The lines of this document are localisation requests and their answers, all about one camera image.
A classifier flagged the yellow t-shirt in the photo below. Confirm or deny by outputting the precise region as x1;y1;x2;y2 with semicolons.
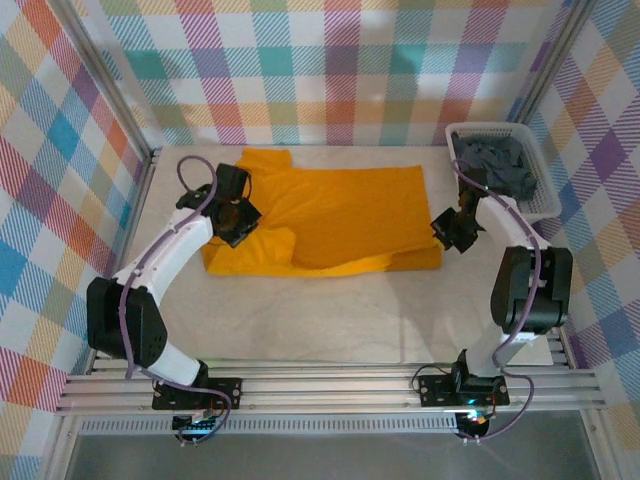
201;147;444;278

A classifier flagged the slotted white cable duct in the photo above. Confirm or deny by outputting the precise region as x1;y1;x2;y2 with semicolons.
77;416;462;437

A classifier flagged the aluminium frame post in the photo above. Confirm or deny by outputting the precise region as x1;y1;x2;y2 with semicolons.
47;0;165;154
505;0;599;132

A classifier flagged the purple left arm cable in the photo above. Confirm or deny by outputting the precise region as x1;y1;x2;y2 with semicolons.
118;155;234;444

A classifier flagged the grey t-shirt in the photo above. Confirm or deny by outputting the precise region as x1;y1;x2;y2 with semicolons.
456;134;539;202

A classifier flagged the aluminium base rail beam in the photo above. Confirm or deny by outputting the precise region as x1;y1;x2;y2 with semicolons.
53;355;607;417

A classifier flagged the controller circuit board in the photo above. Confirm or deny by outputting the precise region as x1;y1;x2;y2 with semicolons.
171;409;224;446
456;408;494;441

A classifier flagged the white plastic lattice basket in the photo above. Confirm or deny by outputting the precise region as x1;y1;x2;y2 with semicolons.
444;121;564;226

